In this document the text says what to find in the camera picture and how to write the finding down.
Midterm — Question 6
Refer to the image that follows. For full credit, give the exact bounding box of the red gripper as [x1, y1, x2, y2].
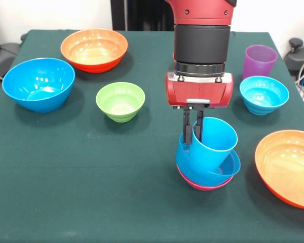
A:
[166, 71, 235, 146]

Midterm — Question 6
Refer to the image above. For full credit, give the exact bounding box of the blue cup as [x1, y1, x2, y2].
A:
[192, 116, 238, 175]

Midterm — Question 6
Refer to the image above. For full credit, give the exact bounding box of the medium blue bowl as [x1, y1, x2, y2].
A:
[175, 131, 242, 188]

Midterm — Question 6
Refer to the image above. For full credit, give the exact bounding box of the pink bowl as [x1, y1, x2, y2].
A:
[177, 164, 235, 191]

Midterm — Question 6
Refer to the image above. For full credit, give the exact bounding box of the green ribbed bowl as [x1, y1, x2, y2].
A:
[95, 82, 146, 124]

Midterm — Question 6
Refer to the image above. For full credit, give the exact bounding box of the light blue ribbed bowl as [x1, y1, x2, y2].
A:
[239, 76, 290, 116]

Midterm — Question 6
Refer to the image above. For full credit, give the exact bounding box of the purple cup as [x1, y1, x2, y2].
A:
[242, 45, 279, 80]

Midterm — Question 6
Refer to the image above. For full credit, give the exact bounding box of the large orange bowl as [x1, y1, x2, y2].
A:
[60, 28, 129, 74]
[254, 130, 304, 210]

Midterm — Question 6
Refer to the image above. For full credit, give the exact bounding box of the dark green tablecloth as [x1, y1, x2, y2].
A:
[0, 29, 304, 243]

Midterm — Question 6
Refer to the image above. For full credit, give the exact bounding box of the large blue bowl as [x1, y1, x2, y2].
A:
[2, 57, 76, 113]

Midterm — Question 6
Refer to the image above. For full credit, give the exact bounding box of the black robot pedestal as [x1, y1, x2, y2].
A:
[110, 0, 176, 32]

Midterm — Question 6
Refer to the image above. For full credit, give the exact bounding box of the dark grey pedestal foot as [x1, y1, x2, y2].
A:
[283, 37, 304, 78]

